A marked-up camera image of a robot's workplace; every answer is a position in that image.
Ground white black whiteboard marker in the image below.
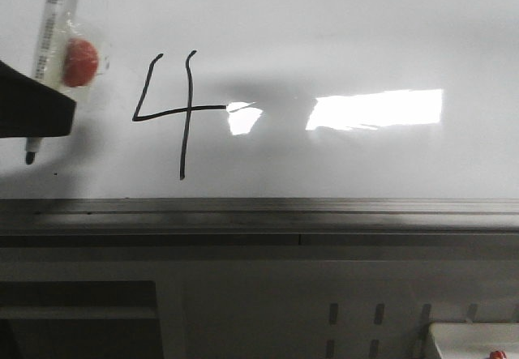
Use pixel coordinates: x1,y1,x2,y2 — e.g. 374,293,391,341
24,0,83,166

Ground small red object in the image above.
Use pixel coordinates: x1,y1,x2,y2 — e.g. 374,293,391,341
489,350,508,359

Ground white whiteboard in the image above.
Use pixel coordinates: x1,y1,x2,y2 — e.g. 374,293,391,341
1,0,518,199

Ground white slotted metal panel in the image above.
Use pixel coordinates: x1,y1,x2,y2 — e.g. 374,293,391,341
156,260,518,358

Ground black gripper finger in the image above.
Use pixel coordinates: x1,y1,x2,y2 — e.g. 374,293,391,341
1,62,76,139

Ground red round magnet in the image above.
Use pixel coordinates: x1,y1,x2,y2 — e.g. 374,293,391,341
62,38,99,88

